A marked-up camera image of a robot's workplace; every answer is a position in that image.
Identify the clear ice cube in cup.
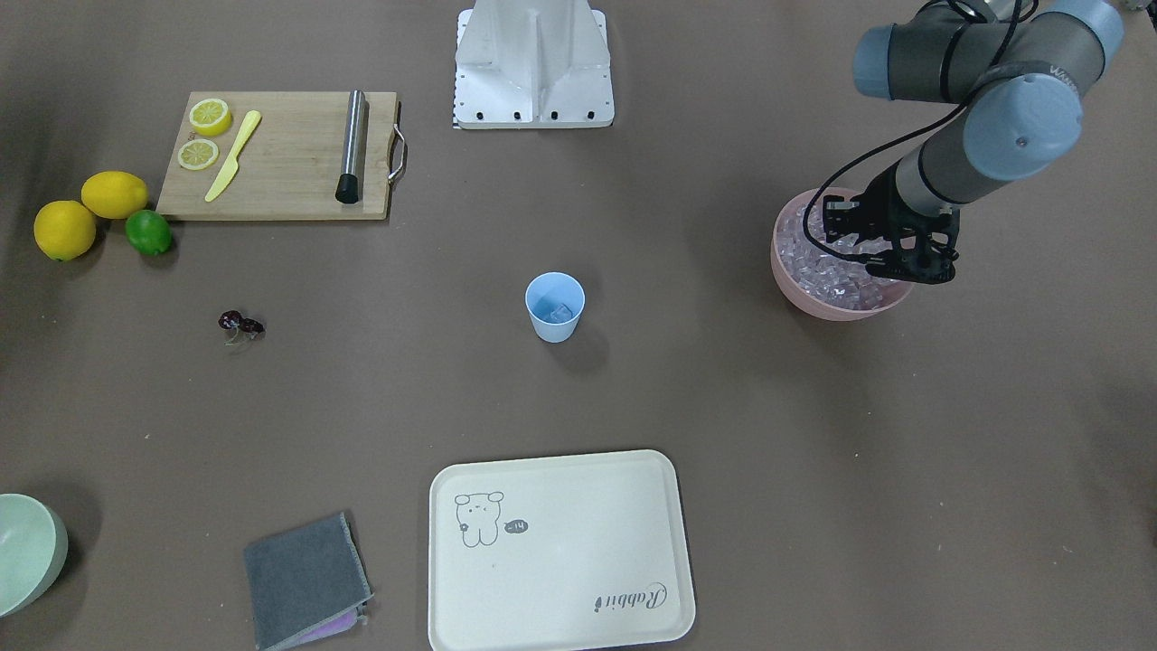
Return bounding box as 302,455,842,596
539,302,575,325

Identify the steel muddler black tip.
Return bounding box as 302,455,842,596
334,90,369,205

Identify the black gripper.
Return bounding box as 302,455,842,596
821,176,959,284

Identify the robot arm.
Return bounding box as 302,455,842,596
806,1,1123,284

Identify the green lime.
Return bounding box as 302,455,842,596
125,209,174,256

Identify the yellow lemon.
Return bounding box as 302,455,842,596
81,170,149,220
34,201,98,262

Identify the lemon half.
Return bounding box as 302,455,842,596
187,98,234,136
176,136,220,172

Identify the grey folded cloth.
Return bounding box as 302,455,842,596
242,511,373,650

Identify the yellow plastic knife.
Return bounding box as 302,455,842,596
202,109,263,204

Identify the pink bowl of ice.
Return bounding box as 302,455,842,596
771,188,915,321

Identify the lemon half upper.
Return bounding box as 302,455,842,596
187,98,234,136

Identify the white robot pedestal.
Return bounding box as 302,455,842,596
452,1,616,130

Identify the bamboo cutting board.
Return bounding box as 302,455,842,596
156,90,405,222

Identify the cream rabbit serving tray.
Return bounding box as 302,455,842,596
428,449,697,650

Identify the pair of dark cherries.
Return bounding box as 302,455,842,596
216,310,266,346

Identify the lemon half lower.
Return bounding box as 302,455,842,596
176,136,220,172

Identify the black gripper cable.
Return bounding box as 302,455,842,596
801,0,1036,265

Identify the mint green bowl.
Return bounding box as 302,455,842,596
1,494,69,617

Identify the light blue plastic cup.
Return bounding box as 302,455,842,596
524,271,585,343

